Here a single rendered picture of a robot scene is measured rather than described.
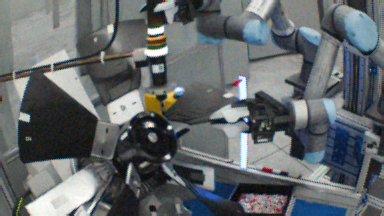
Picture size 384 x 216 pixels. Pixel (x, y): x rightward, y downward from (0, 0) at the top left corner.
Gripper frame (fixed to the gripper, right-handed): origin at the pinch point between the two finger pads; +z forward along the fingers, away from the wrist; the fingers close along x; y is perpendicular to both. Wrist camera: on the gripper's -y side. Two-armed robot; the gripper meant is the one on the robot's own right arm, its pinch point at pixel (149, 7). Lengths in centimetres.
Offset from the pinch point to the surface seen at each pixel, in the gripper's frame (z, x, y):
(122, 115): 5.3, 6.5, 25.0
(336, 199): -28, -49, 67
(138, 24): -12.5, 12.3, 7.6
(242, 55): -299, 93, 114
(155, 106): -38, 26, 45
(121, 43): -5.8, 13.4, 11.1
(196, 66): -117, 51, 60
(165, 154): 8.5, -6.0, 30.5
